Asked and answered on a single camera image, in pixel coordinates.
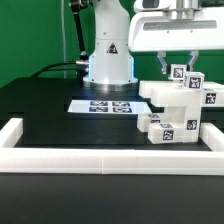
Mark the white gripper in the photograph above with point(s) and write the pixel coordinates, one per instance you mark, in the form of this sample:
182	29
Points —
154	31

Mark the white chair back frame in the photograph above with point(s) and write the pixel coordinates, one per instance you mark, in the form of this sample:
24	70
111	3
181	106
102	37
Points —
173	94

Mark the white chair seat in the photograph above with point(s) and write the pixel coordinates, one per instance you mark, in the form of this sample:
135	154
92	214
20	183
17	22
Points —
186	121

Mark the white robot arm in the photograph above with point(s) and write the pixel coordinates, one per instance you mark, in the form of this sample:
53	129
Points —
111	66

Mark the white U-shaped fence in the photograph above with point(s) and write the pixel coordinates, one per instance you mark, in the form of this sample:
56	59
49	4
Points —
82	161

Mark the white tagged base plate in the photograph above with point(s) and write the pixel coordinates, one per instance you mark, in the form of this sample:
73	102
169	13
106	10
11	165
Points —
109	107

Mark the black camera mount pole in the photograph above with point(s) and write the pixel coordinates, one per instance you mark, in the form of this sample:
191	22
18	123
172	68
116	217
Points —
76	6

